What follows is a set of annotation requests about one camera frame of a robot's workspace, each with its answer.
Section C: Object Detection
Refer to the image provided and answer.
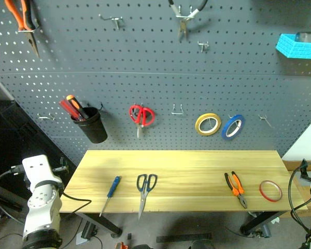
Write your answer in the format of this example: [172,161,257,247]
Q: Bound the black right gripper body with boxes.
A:
[299,159,311,183]

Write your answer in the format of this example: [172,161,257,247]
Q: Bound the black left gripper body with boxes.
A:
[52,157,68,174]

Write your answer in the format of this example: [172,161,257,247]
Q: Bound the grey metal pegboard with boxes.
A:
[0,0,311,167]

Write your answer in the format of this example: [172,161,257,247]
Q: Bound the red tape roll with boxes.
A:
[259,180,283,203]

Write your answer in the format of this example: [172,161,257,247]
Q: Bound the black plastic cup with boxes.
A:
[71,106,108,144]

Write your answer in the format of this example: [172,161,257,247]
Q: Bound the black table leg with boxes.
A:
[239,211,290,236]
[76,212,123,237]

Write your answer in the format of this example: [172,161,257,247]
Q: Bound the orange black screwdriver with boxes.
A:
[66,94,89,119]

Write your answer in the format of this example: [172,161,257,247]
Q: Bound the grey power strip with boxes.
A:
[75,220,98,245]

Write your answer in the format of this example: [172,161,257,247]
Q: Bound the orange black combination pliers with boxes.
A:
[224,171,248,209]

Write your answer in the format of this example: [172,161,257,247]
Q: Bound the blue black scissors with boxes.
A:
[136,173,158,220]

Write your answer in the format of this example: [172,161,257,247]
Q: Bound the blue tape roll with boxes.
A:
[221,114,246,141]

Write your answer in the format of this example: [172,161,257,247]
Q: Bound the yellow tape roll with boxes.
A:
[195,113,222,136]

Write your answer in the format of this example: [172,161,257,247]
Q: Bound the cyan plastic bin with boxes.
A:
[275,33,311,61]

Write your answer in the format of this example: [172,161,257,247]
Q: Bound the clear plastic container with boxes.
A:
[294,31,311,44]

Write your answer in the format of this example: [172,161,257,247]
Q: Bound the orange long nose pliers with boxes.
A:
[4,0,40,58]

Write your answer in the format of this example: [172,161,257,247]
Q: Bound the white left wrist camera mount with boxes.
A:
[22,155,63,185]

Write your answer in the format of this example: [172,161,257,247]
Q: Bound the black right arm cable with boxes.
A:
[287,164,311,234]

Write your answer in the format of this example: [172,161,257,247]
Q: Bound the blue handled screwdriver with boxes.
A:
[98,175,122,217]

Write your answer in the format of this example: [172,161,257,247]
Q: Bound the red screwdriver handle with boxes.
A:
[59,100,81,121]

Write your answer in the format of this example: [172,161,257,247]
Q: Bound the red handled scissors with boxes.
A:
[129,104,156,139]

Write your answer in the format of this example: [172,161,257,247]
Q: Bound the black handled silver pliers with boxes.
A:
[167,0,209,42]

